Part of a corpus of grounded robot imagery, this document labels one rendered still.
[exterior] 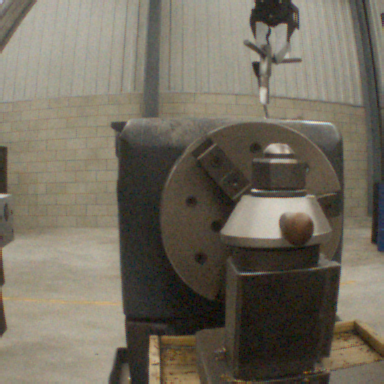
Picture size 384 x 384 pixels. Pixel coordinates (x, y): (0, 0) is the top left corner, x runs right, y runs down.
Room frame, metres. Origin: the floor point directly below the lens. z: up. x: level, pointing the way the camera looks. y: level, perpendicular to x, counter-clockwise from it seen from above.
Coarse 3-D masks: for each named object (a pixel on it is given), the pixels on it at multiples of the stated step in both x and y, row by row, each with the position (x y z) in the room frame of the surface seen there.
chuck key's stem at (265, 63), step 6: (264, 48) 1.02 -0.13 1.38; (270, 48) 1.02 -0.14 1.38; (270, 54) 1.02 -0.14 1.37; (264, 60) 1.02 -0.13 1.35; (270, 60) 1.02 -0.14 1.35; (264, 66) 1.02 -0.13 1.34; (270, 66) 1.02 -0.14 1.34; (264, 72) 1.02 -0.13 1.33; (270, 72) 1.02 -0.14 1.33; (264, 78) 1.02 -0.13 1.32; (264, 84) 1.02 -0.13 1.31; (264, 90) 1.02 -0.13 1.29; (264, 96) 1.02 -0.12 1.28; (264, 102) 1.02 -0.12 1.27
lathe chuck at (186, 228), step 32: (224, 128) 0.98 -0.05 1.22; (256, 128) 0.98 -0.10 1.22; (288, 128) 0.98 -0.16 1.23; (192, 160) 0.97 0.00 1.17; (320, 160) 0.99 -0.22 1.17; (192, 192) 0.97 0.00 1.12; (320, 192) 0.99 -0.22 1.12; (160, 224) 0.97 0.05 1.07; (192, 224) 0.97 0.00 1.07; (224, 224) 0.98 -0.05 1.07; (192, 256) 0.97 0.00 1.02; (224, 256) 0.98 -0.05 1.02; (192, 288) 0.98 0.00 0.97
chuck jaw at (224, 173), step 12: (204, 144) 0.98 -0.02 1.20; (216, 144) 0.94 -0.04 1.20; (204, 156) 0.93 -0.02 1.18; (216, 156) 0.94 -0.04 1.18; (204, 168) 0.94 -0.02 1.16; (216, 168) 0.94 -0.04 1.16; (228, 168) 0.94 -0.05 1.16; (216, 180) 0.94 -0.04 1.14; (228, 180) 0.92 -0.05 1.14; (240, 180) 0.92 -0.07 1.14; (228, 192) 0.92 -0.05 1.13; (240, 192) 0.90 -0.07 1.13
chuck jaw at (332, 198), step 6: (330, 192) 0.99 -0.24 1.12; (336, 192) 0.99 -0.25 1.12; (318, 198) 0.94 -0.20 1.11; (324, 198) 0.95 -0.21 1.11; (330, 198) 0.95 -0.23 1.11; (336, 198) 0.95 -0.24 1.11; (324, 204) 0.95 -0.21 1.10; (330, 204) 0.95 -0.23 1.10; (336, 204) 0.95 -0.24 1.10; (324, 210) 0.95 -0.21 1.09; (330, 210) 0.95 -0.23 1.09; (336, 210) 0.95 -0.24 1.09; (330, 216) 0.95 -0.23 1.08; (336, 216) 0.95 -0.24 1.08
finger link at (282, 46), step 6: (282, 24) 1.04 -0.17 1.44; (276, 30) 1.05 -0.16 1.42; (282, 30) 1.04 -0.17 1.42; (276, 36) 1.05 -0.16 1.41; (282, 36) 1.04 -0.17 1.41; (276, 42) 1.05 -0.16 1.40; (282, 42) 1.04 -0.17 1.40; (288, 42) 1.04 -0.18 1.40; (276, 48) 1.05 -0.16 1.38; (282, 48) 1.04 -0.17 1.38; (288, 48) 1.05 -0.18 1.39; (276, 54) 1.05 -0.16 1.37; (282, 54) 1.05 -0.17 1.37; (276, 60) 1.05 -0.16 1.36
